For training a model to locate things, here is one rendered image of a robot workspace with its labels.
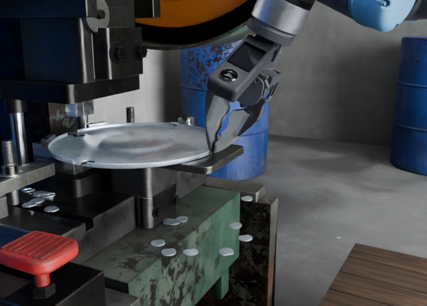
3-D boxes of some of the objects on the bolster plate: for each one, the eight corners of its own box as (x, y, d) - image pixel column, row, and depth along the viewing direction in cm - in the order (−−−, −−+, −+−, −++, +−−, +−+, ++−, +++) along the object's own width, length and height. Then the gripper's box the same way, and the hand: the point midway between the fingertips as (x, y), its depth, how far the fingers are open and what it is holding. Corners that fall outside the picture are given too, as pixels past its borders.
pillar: (31, 166, 84) (23, 87, 81) (21, 169, 82) (13, 89, 79) (22, 164, 85) (14, 87, 81) (13, 168, 83) (3, 88, 80)
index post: (196, 158, 100) (196, 113, 97) (189, 162, 97) (189, 116, 95) (184, 157, 101) (183, 112, 98) (177, 160, 98) (176, 115, 96)
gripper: (307, 40, 72) (249, 155, 80) (257, 14, 74) (205, 129, 82) (293, 42, 64) (230, 169, 73) (237, 13, 66) (182, 140, 75)
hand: (213, 146), depth 75 cm, fingers closed
